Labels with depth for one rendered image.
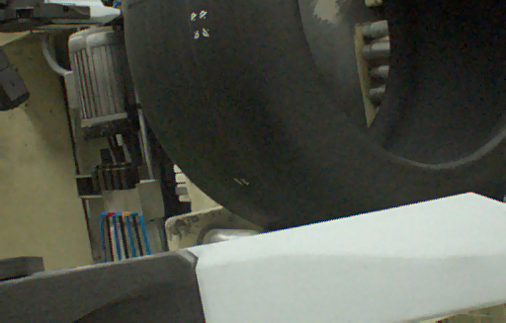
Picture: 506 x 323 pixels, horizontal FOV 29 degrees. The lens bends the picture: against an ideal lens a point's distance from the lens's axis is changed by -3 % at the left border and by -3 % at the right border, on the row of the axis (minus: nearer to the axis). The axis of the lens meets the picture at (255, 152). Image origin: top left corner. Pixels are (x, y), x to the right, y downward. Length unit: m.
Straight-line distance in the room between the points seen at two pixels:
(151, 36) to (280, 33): 0.19
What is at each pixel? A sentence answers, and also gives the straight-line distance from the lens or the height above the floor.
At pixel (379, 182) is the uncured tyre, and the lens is 1.17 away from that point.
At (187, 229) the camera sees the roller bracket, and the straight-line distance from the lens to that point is 1.44.
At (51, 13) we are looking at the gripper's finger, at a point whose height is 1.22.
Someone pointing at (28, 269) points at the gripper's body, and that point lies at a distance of 0.19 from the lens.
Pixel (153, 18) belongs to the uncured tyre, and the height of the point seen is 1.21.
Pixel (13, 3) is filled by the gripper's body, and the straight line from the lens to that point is 1.06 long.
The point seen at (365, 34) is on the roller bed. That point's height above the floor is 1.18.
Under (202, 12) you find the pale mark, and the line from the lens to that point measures 1.12.
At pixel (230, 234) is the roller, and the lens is 1.40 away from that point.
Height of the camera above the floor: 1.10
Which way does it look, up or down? 3 degrees down
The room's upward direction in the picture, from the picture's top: 10 degrees counter-clockwise
